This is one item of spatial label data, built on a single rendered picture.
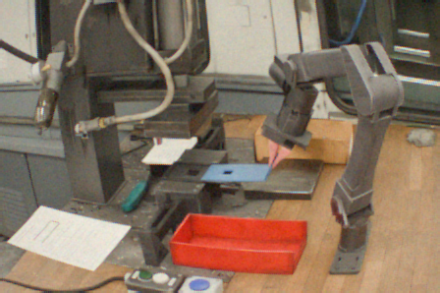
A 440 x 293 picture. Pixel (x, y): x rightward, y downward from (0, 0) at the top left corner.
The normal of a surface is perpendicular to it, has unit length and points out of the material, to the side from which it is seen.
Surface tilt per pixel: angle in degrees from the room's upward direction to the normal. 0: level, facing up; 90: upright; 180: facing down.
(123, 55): 90
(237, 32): 90
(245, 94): 90
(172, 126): 90
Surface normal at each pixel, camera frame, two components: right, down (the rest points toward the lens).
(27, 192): -0.36, 0.42
